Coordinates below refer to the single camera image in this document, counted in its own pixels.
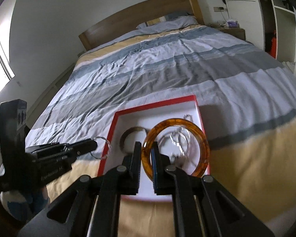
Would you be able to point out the window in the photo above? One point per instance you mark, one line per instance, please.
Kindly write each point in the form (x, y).
(0, 61)

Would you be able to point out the wooden nightstand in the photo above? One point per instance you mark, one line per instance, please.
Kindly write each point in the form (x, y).
(234, 33)

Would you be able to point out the thin silver bangle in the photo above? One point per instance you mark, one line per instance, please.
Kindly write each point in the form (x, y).
(162, 138)

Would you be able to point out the purple tissue box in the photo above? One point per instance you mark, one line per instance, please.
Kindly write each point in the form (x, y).
(231, 23)

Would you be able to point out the red bag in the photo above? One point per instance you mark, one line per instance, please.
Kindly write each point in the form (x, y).
(273, 44)

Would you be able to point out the striped bed cover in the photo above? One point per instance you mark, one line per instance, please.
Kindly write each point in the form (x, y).
(162, 66)

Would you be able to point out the twisted silver bangle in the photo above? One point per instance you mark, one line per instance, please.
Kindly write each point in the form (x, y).
(110, 148)

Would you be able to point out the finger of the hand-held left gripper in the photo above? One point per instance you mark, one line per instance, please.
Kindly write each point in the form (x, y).
(46, 148)
(85, 146)

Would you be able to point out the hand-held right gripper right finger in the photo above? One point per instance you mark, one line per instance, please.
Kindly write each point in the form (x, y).
(153, 169)

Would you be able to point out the wall socket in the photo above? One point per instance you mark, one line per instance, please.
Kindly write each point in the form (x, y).
(218, 9)

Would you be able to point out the red jewelry box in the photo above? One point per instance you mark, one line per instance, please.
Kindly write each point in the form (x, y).
(157, 113)

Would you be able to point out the brown bangle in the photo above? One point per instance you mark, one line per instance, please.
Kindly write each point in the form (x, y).
(133, 128)

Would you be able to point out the grey pillow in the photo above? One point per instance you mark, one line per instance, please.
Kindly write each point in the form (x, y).
(170, 23)

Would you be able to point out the wooden headboard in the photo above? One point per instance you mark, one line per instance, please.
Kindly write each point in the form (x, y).
(138, 14)

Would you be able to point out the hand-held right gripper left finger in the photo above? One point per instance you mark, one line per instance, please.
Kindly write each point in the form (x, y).
(137, 169)

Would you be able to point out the amber bangle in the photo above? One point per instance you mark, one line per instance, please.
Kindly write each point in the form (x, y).
(177, 121)

